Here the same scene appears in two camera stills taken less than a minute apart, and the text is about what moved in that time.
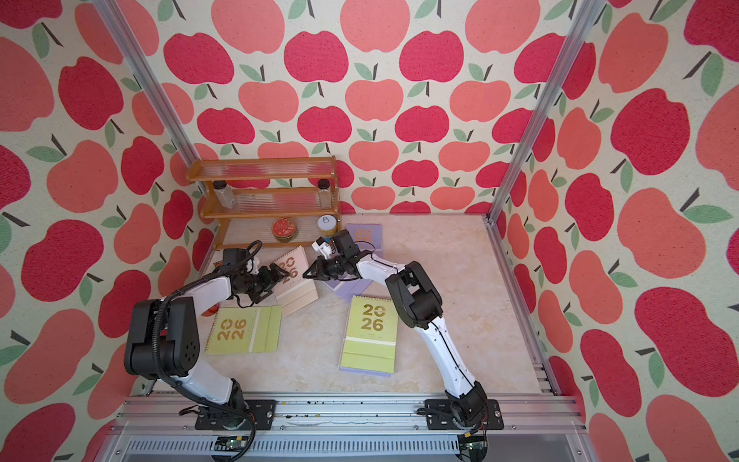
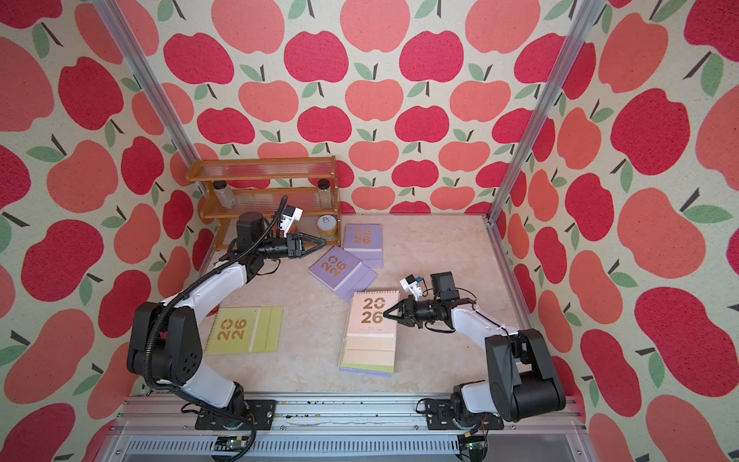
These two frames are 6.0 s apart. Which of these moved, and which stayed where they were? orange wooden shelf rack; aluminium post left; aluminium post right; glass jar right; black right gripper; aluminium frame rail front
Moved: black right gripper
Stayed: aluminium frame rail front; glass jar right; aluminium post right; aluminium post left; orange wooden shelf rack
